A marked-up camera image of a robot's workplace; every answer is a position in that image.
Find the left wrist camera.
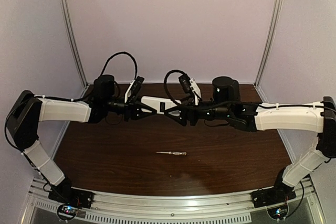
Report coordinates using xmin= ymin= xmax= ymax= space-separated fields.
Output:
xmin=124 ymin=76 xmax=144 ymax=104

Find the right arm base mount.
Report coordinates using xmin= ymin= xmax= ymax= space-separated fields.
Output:
xmin=251 ymin=188 xmax=296 ymax=221

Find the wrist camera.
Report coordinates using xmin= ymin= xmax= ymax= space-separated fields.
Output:
xmin=179 ymin=74 xmax=202 ymax=105
xmin=124 ymin=76 xmax=144 ymax=104

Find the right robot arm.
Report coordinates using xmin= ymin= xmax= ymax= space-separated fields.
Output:
xmin=164 ymin=77 xmax=335 ymax=193

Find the left aluminium frame post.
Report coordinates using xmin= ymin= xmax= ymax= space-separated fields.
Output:
xmin=60 ymin=0 xmax=88 ymax=87

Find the left camera cable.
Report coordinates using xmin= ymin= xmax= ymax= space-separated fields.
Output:
xmin=101 ymin=51 xmax=140 ymax=83

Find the clear handle screwdriver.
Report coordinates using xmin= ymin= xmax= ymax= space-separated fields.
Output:
xmin=156 ymin=151 xmax=187 ymax=156

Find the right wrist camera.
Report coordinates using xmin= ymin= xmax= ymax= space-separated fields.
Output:
xmin=179 ymin=74 xmax=202 ymax=105

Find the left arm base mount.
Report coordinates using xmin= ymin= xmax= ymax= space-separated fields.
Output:
xmin=48 ymin=188 xmax=94 ymax=222

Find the front aluminium rail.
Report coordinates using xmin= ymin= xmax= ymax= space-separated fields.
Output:
xmin=19 ymin=178 xmax=326 ymax=223

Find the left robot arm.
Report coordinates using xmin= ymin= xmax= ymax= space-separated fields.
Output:
xmin=4 ymin=74 xmax=168 ymax=197

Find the right camera cable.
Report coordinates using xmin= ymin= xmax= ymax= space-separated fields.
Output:
xmin=163 ymin=69 xmax=188 ymax=104

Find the white red remote control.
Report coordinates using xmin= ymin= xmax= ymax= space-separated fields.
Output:
xmin=141 ymin=96 xmax=176 ymax=114

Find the aluminium frame post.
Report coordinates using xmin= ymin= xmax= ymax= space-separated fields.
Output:
xmin=60 ymin=0 xmax=88 ymax=87
xmin=254 ymin=0 xmax=284 ymax=88

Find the camera cable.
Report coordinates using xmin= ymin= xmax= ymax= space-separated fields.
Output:
xmin=163 ymin=69 xmax=188 ymax=104
xmin=101 ymin=51 xmax=140 ymax=83

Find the right aluminium frame post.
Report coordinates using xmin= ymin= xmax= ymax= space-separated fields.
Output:
xmin=254 ymin=0 xmax=284 ymax=88

